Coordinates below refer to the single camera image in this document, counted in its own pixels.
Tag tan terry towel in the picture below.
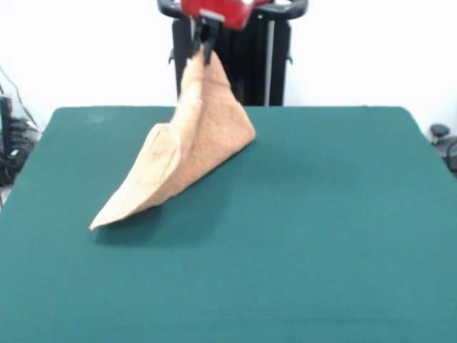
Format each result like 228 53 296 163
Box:
89 49 257 232

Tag black chair base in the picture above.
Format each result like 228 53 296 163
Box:
429 123 457 179

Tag black box device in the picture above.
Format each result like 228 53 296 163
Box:
0 95 15 158

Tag dark green table cloth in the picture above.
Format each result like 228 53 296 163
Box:
0 105 457 343

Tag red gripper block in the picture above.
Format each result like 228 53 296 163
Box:
180 0 255 67

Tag black cable bundle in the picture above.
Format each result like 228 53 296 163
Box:
0 117 39 187

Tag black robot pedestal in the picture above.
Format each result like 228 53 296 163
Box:
156 0 308 107

